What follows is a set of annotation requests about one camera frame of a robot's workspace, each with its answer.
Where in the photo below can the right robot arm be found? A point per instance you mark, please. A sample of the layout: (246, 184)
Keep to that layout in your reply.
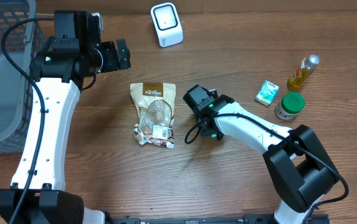
(300, 168)

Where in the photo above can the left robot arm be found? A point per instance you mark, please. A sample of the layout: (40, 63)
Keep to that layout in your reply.
(37, 192)

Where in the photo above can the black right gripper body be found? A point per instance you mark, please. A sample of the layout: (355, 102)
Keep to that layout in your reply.
(192, 101)

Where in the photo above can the brown white snack bag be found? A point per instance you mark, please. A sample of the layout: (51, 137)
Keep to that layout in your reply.
(154, 103)

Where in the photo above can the green lid white jar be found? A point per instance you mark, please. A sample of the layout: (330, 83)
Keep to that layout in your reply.
(289, 106)

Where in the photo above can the Kleenex tissue pack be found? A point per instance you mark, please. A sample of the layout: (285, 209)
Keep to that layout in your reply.
(267, 93)

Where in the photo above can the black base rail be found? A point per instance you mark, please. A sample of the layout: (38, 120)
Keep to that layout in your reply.
(197, 221)

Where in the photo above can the grey plastic mesh basket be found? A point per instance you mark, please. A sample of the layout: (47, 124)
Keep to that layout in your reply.
(15, 91)

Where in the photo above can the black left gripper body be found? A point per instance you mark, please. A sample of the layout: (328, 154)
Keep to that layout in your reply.
(109, 57)

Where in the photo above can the white barcode scanner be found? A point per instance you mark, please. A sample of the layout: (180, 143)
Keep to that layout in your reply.
(167, 24)

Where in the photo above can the yellow liquid bottle grey cap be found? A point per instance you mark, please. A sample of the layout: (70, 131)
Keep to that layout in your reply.
(306, 68)

